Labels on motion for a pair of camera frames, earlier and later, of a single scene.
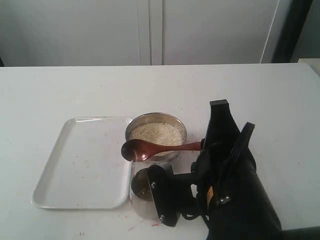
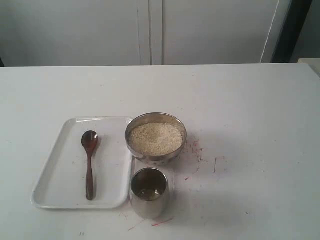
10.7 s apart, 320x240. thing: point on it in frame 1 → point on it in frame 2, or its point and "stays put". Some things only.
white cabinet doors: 42,33 stays put
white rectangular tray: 86,170 stays put
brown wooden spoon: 137,150 → 89,139
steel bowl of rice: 160,128 stays put
